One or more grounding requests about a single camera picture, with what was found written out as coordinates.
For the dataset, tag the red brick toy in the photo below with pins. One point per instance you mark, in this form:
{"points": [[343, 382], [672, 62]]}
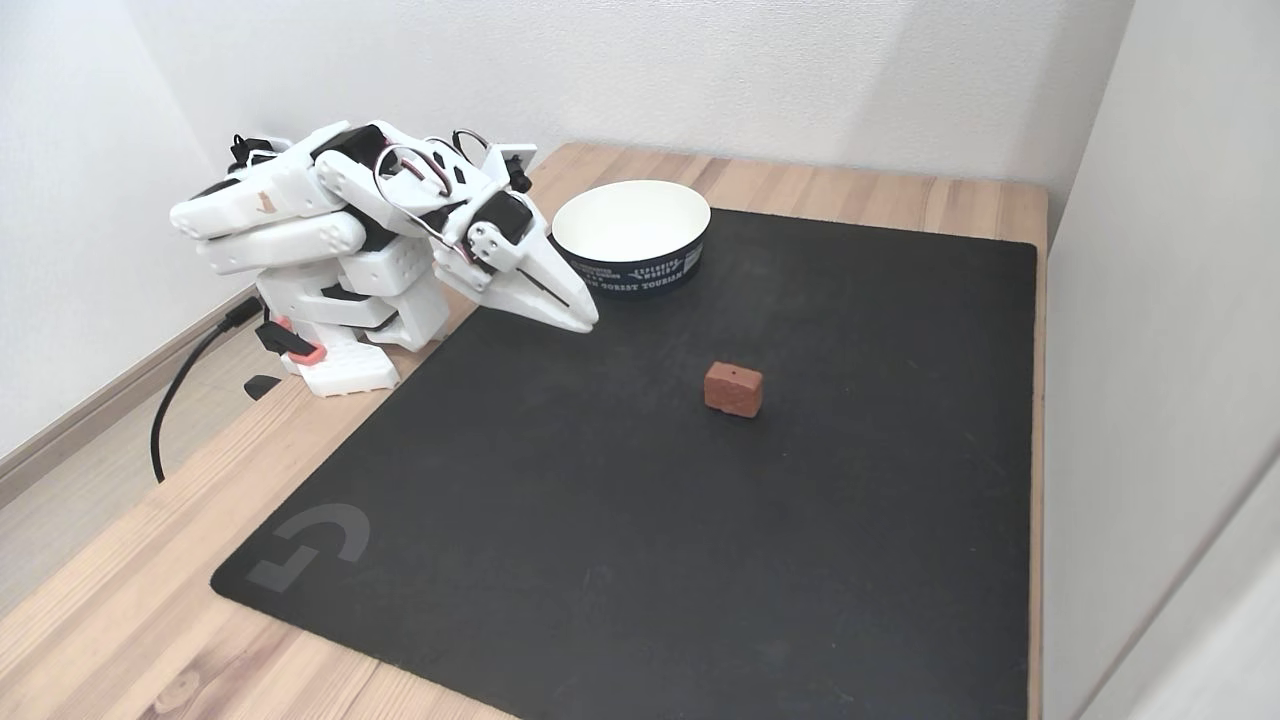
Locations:
{"points": [[732, 388]]}

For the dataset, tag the white and navy paper bowl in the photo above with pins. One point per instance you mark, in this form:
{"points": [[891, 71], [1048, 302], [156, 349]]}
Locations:
{"points": [[630, 222]]}

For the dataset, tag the black and orange clamp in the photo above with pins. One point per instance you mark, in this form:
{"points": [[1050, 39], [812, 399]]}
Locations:
{"points": [[292, 342]]}

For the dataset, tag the black desk mat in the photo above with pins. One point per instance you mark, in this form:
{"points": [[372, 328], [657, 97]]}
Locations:
{"points": [[650, 520]]}

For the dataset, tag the black power adapter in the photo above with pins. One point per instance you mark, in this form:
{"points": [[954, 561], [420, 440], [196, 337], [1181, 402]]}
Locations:
{"points": [[250, 150]]}

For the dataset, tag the wooden baseboard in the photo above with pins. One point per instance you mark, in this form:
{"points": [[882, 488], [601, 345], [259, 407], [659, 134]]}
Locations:
{"points": [[100, 412]]}

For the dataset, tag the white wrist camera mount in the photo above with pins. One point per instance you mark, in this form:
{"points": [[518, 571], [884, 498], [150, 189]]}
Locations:
{"points": [[515, 160]]}

